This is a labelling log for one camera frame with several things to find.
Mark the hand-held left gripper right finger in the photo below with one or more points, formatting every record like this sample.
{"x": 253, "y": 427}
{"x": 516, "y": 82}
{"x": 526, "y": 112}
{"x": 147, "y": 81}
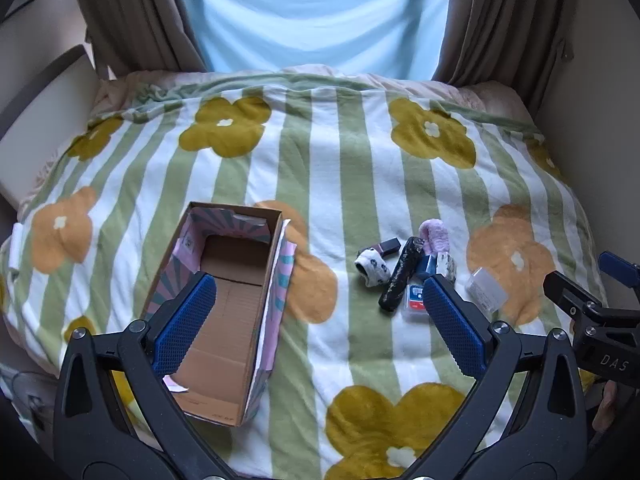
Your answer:
{"x": 452, "y": 320}

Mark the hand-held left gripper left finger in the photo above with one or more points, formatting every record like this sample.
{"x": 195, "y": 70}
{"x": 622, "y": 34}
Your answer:
{"x": 187, "y": 320}

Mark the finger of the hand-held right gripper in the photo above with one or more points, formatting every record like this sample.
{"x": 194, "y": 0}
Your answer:
{"x": 620, "y": 266}
{"x": 570, "y": 292}

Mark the clear plastic box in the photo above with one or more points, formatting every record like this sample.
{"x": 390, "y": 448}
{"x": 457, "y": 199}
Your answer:
{"x": 484, "y": 287}

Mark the cardboard box with pink lining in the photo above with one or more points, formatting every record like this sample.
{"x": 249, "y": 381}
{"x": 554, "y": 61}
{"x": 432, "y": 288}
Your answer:
{"x": 225, "y": 290}

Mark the floral tissue pack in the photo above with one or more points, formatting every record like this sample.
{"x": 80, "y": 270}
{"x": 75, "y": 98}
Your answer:
{"x": 447, "y": 266}

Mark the black garbage bag roll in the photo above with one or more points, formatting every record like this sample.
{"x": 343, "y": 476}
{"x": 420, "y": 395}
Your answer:
{"x": 400, "y": 275}

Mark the pink fluffy scrunchie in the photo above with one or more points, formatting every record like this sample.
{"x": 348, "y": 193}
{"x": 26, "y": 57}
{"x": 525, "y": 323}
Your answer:
{"x": 435, "y": 235}

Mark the white sock with black print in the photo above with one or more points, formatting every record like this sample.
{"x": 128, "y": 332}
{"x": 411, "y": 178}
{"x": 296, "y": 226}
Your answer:
{"x": 372, "y": 267}

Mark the red lip gloss tube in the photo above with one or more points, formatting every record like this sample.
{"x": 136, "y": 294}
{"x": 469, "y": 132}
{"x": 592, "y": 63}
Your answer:
{"x": 387, "y": 247}

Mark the person's right hand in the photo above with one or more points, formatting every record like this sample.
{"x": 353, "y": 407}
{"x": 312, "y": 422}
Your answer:
{"x": 605, "y": 405}

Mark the small case with red-blue label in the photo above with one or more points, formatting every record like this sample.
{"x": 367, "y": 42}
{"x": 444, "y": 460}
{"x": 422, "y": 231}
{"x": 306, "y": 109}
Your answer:
{"x": 414, "y": 302}

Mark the small blue box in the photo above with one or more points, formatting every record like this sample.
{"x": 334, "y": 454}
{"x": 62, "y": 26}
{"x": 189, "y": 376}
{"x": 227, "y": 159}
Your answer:
{"x": 425, "y": 265}

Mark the grey cloth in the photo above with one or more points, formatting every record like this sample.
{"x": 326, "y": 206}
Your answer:
{"x": 27, "y": 400}

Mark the striped flower blanket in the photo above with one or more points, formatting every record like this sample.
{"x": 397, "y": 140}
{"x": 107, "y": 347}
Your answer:
{"x": 310, "y": 160}

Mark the white side board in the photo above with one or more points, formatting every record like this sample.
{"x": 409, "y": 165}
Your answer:
{"x": 45, "y": 125}

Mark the brown curtain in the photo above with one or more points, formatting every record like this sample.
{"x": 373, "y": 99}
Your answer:
{"x": 135, "y": 15}
{"x": 505, "y": 20}

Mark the pink quilt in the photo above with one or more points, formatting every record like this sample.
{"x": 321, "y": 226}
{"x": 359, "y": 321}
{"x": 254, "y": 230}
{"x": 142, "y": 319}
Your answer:
{"x": 320, "y": 74}

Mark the white sheer curtain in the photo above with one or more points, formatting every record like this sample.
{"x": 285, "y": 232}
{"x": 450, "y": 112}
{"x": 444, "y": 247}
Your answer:
{"x": 315, "y": 10}

